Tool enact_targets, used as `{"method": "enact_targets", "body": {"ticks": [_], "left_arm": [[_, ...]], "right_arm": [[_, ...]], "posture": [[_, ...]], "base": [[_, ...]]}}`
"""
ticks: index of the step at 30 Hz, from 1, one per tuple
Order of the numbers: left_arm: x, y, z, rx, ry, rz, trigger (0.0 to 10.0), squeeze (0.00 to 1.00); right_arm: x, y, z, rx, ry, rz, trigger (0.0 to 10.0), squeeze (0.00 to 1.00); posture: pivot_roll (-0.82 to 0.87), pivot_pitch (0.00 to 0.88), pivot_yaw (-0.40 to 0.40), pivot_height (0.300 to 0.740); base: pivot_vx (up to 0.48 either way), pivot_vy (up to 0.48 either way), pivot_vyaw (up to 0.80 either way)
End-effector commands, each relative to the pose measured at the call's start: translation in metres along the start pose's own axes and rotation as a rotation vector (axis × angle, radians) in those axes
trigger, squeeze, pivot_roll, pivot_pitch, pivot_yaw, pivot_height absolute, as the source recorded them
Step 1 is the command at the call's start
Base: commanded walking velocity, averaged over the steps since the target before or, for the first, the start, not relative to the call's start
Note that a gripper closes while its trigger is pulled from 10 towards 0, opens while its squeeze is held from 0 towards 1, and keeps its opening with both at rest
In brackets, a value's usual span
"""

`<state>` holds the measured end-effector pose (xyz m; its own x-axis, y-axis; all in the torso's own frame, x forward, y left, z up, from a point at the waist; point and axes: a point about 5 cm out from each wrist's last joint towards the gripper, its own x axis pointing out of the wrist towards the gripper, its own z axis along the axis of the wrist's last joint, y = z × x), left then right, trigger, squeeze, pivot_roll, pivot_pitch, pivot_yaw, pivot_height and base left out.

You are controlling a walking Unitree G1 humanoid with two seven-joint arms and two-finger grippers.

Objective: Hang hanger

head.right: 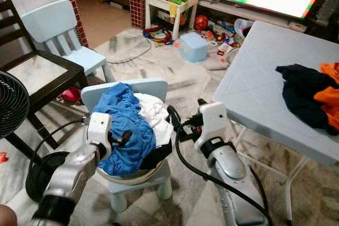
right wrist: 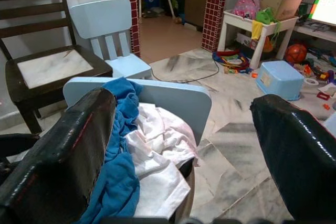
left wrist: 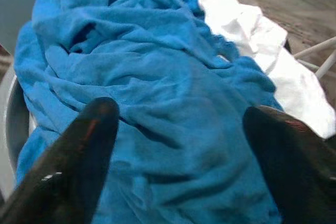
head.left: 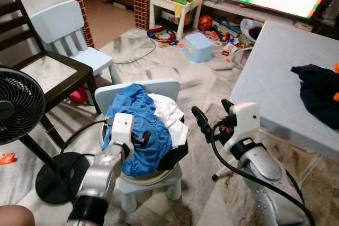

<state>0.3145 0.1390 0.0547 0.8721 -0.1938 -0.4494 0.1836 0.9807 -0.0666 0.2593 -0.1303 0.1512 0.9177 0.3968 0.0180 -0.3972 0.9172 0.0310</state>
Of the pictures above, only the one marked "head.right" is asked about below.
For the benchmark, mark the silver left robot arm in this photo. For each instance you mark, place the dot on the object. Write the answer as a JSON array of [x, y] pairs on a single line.
[[79, 170]]

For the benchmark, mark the colourful toy pile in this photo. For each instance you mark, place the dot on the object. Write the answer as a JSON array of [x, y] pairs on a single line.
[[158, 34]]

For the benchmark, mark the orange shirt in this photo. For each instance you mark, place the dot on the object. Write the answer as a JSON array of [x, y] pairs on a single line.
[[329, 96]]

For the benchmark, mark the red ball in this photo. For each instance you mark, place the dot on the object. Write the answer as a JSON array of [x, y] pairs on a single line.
[[201, 23]]

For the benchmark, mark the black cloth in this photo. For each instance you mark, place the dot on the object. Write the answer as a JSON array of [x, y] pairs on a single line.
[[159, 157]]

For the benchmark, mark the light blue plastic kid chair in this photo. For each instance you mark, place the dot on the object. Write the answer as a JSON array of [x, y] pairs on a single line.
[[55, 25], [159, 86]]

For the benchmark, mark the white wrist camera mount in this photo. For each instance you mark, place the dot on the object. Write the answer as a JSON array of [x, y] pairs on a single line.
[[214, 120], [99, 130]]

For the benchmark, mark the light blue storage box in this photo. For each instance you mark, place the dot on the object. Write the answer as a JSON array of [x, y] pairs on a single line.
[[193, 48]]

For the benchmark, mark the pink plastic item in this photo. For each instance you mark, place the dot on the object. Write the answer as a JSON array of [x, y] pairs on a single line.
[[71, 95]]

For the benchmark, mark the dark wooden chair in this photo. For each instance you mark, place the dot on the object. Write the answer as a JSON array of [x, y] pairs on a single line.
[[42, 72]]

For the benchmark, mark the small red toy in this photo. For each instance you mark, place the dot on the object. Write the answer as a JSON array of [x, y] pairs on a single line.
[[3, 157]]

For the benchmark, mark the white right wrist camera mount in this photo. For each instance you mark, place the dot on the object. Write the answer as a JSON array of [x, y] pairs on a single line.
[[214, 120]]

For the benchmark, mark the light blue round tub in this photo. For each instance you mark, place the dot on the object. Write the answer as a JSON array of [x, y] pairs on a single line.
[[243, 25]]

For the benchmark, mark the navy blue garment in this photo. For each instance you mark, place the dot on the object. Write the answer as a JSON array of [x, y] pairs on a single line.
[[299, 93]]

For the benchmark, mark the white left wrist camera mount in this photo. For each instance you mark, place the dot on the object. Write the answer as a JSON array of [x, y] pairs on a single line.
[[99, 130]]

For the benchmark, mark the yellow cloth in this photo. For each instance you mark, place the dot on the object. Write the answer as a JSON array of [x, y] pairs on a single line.
[[174, 9]]

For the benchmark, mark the person's bare knee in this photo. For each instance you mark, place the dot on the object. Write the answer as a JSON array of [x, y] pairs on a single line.
[[8, 219]]

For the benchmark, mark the black standing fan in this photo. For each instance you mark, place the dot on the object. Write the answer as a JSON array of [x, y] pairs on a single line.
[[13, 104]]

